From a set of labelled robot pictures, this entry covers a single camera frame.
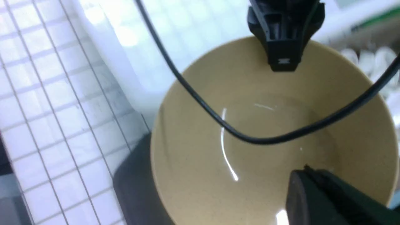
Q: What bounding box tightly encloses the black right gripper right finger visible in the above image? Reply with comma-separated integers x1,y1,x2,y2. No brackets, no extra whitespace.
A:
286,166,400,225

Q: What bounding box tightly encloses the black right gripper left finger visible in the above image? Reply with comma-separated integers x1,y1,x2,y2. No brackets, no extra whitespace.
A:
247,0,325,72

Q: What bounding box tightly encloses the tan noodle bowl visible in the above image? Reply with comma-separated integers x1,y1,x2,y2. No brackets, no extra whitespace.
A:
151,37,399,225

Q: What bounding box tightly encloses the olive brown spoon bin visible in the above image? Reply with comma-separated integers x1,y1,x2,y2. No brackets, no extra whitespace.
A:
326,15,400,53

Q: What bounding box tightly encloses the large translucent white plastic tub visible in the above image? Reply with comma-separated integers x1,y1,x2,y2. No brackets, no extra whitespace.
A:
63,0,399,127

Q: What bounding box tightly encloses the black plastic serving tray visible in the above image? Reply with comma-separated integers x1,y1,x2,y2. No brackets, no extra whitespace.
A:
113,133,174,225

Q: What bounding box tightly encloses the black cable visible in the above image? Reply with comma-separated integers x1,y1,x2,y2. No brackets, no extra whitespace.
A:
135,0,400,145

